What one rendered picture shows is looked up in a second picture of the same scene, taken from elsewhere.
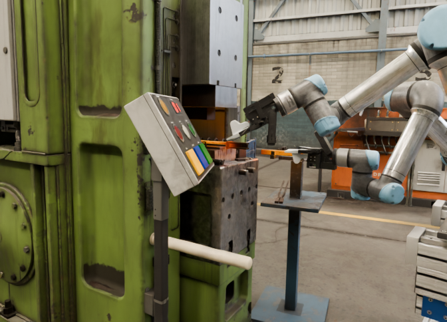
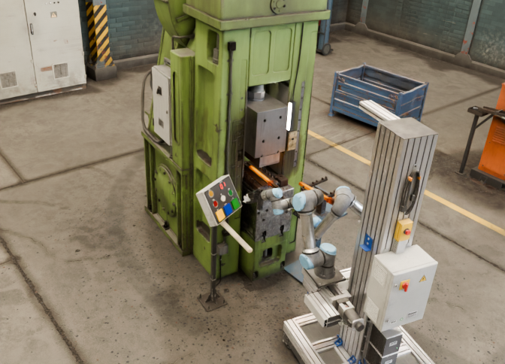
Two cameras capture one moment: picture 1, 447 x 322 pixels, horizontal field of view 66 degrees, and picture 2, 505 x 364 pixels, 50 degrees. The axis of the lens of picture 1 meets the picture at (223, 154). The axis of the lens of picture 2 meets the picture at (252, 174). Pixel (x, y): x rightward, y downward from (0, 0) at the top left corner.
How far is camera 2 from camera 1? 331 cm
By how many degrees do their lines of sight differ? 33
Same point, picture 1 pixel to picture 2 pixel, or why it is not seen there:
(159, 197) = not seen: hidden behind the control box
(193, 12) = (251, 120)
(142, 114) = (201, 198)
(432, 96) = (336, 207)
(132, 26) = (216, 133)
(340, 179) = (488, 162)
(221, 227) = (256, 225)
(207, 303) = (250, 256)
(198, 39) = (252, 134)
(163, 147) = (207, 210)
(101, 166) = (205, 180)
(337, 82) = not seen: outside the picture
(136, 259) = not seen: hidden behind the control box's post
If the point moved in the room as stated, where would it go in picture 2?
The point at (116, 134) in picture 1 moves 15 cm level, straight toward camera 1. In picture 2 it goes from (209, 174) to (204, 183)
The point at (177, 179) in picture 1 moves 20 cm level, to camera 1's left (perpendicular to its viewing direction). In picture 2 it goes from (211, 222) to (188, 214)
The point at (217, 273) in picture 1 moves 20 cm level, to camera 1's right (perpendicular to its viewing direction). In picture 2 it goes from (254, 245) to (274, 252)
